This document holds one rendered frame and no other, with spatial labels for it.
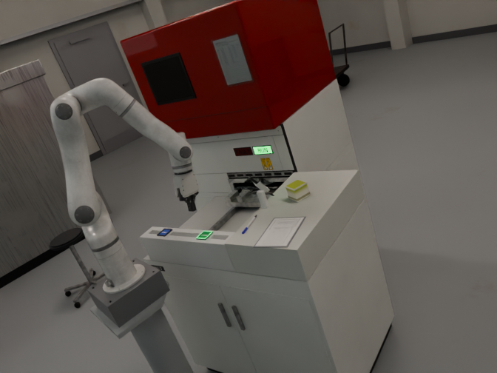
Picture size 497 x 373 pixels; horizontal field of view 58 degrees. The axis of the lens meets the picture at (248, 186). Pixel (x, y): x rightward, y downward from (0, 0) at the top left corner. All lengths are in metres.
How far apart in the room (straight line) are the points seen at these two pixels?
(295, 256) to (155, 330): 0.75
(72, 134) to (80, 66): 6.95
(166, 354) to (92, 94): 1.16
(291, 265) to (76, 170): 0.89
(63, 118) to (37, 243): 3.53
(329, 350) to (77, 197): 1.16
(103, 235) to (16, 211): 3.21
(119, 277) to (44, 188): 3.21
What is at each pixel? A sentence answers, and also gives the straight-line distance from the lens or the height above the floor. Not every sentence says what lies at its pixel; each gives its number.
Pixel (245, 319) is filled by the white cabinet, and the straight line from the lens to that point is 2.11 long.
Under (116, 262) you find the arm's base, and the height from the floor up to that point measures 1.04.
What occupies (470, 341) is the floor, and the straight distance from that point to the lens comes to 2.56.
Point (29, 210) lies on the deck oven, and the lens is 5.07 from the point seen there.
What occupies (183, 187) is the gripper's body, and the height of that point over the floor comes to 1.22.
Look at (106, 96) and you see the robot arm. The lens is 1.77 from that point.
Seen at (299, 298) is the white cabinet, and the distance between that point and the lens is 1.80.
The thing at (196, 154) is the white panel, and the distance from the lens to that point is 2.61.
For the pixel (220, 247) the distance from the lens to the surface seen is 1.88.
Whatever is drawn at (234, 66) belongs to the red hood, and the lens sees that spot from 2.14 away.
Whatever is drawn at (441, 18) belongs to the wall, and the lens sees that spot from 9.01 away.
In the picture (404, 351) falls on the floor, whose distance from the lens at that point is 2.53.
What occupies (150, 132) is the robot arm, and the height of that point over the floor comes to 1.48.
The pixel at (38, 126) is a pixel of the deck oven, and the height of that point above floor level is 1.31.
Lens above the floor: 1.84
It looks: 22 degrees down
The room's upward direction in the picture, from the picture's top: 20 degrees counter-clockwise
